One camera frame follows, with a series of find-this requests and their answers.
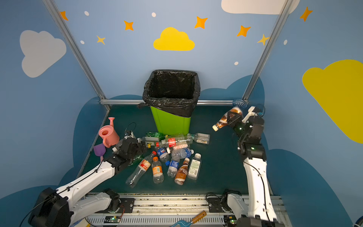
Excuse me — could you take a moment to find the tall clear bottle red label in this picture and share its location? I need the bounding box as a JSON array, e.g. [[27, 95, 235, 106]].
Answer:
[[126, 151, 157, 188]]

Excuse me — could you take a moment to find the brown coffee bottle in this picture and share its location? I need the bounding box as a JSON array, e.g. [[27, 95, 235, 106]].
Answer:
[[212, 107, 243, 131]]

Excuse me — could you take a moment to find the clear square plastic bottle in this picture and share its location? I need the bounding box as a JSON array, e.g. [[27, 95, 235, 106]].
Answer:
[[188, 133, 210, 144]]

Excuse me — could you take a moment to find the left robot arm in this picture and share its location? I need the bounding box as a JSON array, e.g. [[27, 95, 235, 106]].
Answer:
[[27, 137, 150, 227]]

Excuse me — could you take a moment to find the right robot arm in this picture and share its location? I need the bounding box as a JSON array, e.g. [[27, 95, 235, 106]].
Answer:
[[227, 115, 284, 227]]

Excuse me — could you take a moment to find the green plastic bin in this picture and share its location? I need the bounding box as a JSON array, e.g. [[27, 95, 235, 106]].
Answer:
[[150, 107, 191, 135]]

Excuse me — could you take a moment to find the black bin liner bag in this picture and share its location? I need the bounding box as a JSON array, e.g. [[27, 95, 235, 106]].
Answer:
[[137, 70, 201, 118]]

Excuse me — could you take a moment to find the clear bottle white green label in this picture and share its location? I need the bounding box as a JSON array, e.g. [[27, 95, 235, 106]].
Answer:
[[138, 137, 160, 146]]

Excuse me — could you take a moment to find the pink watering can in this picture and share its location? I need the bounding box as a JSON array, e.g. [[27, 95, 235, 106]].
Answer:
[[98, 117, 120, 148]]

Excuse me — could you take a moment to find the purple ribbed glass vase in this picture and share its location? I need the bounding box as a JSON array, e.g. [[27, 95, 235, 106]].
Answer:
[[232, 99, 248, 110]]

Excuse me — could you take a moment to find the crushed green bottle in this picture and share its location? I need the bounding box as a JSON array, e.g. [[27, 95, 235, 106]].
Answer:
[[146, 132, 165, 140]]

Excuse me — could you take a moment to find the Pepsi bottle blue label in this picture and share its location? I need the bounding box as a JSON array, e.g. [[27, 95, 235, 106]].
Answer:
[[156, 142, 170, 163]]

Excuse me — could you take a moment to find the clear bottle orange label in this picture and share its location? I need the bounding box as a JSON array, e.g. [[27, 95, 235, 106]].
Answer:
[[152, 157, 164, 184]]

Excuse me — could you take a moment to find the clear bottle red cola label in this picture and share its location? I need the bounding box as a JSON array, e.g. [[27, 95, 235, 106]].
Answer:
[[157, 134, 193, 148]]

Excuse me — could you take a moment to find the water bottle blue cap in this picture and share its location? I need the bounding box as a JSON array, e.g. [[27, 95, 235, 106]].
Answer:
[[167, 159, 180, 177]]

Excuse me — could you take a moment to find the pink label crushed bottle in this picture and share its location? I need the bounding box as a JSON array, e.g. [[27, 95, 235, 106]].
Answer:
[[173, 142, 189, 150]]

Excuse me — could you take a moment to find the brown Nescafe bottle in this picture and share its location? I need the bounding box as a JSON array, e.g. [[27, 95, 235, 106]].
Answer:
[[175, 158, 190, 185]]

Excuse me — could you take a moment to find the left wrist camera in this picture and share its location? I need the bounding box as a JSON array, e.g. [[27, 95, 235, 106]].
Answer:
[[124, 130, 136, 139]]

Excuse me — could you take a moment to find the aluminium back frame rail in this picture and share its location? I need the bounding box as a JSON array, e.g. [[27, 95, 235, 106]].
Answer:
[[100, 99, 233, 106]]

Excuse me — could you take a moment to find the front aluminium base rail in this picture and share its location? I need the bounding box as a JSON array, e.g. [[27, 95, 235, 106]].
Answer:
[[85, 192, 290, 227]]

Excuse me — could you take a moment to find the scraper with wooden handle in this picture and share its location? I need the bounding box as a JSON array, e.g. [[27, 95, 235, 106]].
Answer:
[[170, 210, 208, 227]]

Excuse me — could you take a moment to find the left aluminium frame post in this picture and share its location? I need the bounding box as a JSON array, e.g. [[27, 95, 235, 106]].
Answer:
[[43, 0, 106, 101]]

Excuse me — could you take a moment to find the aluminium frame post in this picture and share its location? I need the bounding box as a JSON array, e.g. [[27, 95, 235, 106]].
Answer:
[[43, 0, 106, 101], [242, 0, 294, 102]]

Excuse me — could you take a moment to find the right aluminium frame post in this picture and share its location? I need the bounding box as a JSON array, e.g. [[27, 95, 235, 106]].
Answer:
[[242, 0, 294, 102]]

